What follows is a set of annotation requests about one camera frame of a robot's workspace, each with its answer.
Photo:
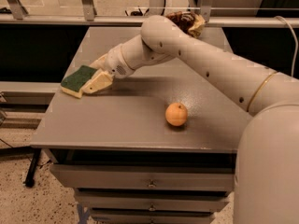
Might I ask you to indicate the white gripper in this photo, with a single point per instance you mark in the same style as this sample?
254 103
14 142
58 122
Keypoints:
112 62

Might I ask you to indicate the green and yellow sponge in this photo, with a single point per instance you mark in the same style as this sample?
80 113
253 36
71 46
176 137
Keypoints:
73 83

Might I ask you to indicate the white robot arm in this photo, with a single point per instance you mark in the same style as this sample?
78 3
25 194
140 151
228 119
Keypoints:
267 164

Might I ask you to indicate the orange fruit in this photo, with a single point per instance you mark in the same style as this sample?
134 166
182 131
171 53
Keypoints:
176 114

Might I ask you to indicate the grey drawer cabinet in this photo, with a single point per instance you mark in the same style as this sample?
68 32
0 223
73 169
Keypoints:
126 126

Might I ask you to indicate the brown patterned crumpled cloth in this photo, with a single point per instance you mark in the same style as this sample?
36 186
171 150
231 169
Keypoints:
190 23

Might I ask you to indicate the black stand leg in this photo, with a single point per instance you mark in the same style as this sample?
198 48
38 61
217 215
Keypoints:
29 180

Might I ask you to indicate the metal window railing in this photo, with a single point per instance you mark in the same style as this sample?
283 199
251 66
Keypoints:
216 13

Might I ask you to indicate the top grey drawer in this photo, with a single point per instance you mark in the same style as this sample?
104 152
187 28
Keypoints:
126 177

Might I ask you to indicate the grey drawer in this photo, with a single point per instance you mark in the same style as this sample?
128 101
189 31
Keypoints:
146 217
126 177
152 201

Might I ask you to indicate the middle grey drawer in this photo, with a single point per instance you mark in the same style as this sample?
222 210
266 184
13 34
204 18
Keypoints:
152 201

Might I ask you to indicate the bottom grey drawer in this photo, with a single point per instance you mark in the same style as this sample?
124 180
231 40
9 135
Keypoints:
146 217

